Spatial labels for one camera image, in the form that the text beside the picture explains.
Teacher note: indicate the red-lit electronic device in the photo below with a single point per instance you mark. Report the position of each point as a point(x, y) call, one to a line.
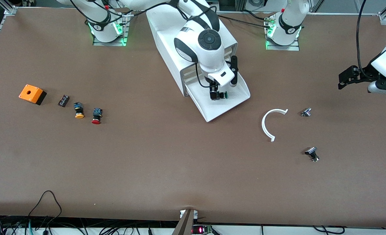
point(201, 230)

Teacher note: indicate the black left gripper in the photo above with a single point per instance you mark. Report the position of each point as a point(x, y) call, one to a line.
point(365, 75)

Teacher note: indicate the yellow push button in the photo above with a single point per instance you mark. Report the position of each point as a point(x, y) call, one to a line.
point(79, 112)

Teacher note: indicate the small black contact block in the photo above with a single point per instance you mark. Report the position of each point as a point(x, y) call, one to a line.
point(63, 101)

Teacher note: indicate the beige closed cabinet drawer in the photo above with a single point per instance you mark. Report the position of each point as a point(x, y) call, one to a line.
point(189, 83)
point(189, 70)
point(189, 77)

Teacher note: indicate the orange button enclosure box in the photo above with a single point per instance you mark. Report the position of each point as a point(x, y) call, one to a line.
point(30, 94)

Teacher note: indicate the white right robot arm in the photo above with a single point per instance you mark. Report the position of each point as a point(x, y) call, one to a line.
point(206, 58)

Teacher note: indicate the white scoop-front cabinet drawer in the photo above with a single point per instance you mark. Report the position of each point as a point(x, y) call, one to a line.
point(219, 109)

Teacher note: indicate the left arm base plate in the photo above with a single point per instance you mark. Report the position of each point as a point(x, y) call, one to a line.
point(282, 48)

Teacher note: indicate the black-capped metal switch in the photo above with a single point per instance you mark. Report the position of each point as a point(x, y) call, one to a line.
point(310, 151)

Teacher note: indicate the white drawer cabinet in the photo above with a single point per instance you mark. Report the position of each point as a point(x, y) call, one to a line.
point(163, 39)

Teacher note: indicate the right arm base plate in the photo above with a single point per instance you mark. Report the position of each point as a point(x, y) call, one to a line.
point(110, 43)

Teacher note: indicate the small silver metal knob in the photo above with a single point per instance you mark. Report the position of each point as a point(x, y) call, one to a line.
point(306, 112)

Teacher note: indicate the green push button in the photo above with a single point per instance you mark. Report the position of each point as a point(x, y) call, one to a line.
point(225, 95)

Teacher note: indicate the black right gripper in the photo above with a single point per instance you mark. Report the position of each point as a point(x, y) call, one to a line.
point(214, 88)

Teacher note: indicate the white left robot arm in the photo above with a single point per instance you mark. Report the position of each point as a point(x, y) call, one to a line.
point(286, 39)

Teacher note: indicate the table edge clamp mount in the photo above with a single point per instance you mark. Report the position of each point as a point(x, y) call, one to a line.
point(185, 225)

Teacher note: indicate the red push button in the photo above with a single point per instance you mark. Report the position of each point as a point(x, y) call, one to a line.
point(96, 117)

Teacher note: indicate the white curved plastic arc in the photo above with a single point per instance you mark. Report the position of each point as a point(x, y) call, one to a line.
point(263, 125)

